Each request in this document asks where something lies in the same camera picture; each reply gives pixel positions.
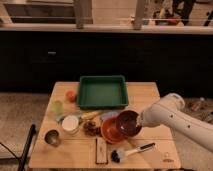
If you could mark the brown grape bunch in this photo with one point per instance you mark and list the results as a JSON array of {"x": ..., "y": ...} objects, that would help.
[{"x": 91, "y": 129}]

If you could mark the orange tomato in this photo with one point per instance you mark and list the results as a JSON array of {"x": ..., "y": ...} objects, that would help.
[{"x": 71, "y": 96}]

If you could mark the orange bowl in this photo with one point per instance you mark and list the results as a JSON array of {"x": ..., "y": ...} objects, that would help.
[{"x": 111, "y": 131}]

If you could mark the yellow corn cob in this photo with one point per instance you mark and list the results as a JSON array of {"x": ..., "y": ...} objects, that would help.
[{"x": 90, "y": 115}]

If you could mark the wooden block with dark edges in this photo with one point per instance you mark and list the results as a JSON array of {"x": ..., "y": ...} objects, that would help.
[{"x": 101, "y": 151}]

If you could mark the metal cup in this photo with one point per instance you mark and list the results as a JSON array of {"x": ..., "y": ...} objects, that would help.
[{"x": 52, "y": 138}]

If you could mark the wooden folding table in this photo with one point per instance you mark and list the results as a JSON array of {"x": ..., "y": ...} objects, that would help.
[{"x": 79, "y": 151}]

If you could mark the translucent green cup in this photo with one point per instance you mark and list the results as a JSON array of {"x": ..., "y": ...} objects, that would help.
[{"x": 57, "y": 107}]

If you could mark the dark brown bowl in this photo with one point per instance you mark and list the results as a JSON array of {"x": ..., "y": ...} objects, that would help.
[{"x": 127, "y": 122}]

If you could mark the green plastic tray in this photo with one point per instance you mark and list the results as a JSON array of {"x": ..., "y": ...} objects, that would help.
[{"x": 102, "y": 92}]

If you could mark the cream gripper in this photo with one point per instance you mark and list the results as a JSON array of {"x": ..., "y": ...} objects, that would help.
[{"x": 138, "y": 120}]

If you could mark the blue sponge cloth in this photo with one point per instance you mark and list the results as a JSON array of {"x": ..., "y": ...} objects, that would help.
[{"x": 108, "y": 115}]

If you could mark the black and white brush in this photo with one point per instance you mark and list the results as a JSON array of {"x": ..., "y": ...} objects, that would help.
[{"x": 119, "y": 155}]

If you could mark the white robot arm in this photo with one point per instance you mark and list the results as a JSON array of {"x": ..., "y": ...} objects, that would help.
[{"x": 168, "y": 111}]

